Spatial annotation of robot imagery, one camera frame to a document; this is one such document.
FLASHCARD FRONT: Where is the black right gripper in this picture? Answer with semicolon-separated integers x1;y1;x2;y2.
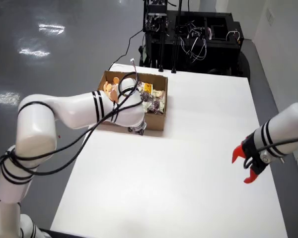
231;134;271;184

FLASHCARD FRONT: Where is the black device on stand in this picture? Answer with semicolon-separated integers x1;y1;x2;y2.
147;0;168;16

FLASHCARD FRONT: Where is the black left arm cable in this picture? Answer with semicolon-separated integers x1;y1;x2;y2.
0;71;144;186

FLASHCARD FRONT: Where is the black floor cable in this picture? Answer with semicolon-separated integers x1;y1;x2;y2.
108;28;144;71

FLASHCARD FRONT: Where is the black stand pole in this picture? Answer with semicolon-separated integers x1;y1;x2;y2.
157;14;165;73
170;0;184;74

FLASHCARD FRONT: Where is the brown cardboard box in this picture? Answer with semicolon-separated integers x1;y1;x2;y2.
94;70;169;131

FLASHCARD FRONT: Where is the loose wire white connector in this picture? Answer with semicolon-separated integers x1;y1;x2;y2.
130;58;140;85

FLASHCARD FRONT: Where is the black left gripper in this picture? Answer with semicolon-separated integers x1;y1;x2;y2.
128;121;148;136

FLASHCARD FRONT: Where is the black equipment cart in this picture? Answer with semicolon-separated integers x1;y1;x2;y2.
139;9;251;77

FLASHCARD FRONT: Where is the white wire bundle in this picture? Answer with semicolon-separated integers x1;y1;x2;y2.
179;36;207;61

